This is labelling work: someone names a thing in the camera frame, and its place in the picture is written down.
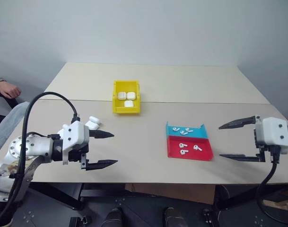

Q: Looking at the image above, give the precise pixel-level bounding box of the person's bare hand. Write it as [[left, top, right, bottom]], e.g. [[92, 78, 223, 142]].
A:
[[0, 82, 22, 99]]

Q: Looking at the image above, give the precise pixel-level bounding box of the light wooden frame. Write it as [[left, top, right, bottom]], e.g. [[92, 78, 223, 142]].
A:
[[262, 186, 288, 214]]

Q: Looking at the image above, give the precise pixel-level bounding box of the blue plastic tray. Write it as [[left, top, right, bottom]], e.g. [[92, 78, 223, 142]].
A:
[[165, 121, 209, 140]]

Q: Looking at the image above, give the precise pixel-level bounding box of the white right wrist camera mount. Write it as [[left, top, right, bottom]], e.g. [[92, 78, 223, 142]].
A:
[[253, 116, 288, 155]]

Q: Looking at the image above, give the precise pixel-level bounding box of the black table leg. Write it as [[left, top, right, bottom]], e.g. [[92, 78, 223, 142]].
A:
[[31, 183, 85, 211]]

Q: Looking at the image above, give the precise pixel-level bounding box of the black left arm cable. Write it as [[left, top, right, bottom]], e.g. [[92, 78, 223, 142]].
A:
[[0, 91, 81, 227]]

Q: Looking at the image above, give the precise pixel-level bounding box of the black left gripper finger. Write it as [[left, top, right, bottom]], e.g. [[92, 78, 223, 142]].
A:
[[80, 153, 119, 172], [89, 129, 115, 140]]

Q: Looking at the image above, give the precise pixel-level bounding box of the yellow plastic bin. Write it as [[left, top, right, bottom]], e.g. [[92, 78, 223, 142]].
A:
[[112, 79, 143, 115]]

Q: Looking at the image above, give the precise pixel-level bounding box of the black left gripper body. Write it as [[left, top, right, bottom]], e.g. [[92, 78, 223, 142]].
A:
[[68, 144, 90, 164]]

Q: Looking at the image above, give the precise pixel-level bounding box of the brown cardboard panel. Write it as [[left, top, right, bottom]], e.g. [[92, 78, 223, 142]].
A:
[[124, 183, 217, 205]]

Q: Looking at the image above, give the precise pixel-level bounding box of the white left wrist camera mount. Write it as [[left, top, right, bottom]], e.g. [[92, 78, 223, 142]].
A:
[[57, 120, 90, 165]]

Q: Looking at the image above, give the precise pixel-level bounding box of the red plastic tray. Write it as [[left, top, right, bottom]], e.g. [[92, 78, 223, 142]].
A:
[[166, 136, 215, 162]]

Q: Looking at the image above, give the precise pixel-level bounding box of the dark rounded shape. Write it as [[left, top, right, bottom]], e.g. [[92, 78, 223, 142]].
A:
[[101, 208, 123, 227], [163, 207, 183, 227]]

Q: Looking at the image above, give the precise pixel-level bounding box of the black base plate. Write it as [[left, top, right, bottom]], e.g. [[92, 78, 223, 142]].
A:
[[10, 186, 288, 227]]

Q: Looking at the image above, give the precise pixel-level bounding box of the white open charging case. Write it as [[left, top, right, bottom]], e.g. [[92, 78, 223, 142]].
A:
[[84, 115, 102, 131]]

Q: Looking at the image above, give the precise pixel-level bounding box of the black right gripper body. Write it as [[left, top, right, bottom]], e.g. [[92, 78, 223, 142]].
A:
[[253, 128, 281, 163]]

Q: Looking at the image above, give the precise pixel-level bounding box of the person's leg in jeans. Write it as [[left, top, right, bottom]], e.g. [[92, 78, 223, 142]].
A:
[[0, 101, 31, 159]]

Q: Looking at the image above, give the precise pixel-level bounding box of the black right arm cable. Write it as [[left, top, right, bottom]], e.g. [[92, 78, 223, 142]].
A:
[[255, 148, 288, 225]]

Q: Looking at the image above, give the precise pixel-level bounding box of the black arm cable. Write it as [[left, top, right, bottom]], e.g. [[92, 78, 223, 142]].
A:
[[0, 91, 81, 227], [255, 148, 288, 225]]

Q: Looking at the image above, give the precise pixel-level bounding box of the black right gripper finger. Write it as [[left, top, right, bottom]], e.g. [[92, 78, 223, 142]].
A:
[[218, 115, 262, 130], [219, 153, 266, 163]]

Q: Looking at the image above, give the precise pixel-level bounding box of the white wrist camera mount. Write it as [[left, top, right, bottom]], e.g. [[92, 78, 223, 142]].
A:
[[253, 116, 288, 155], [57, 120, 90, 165]]

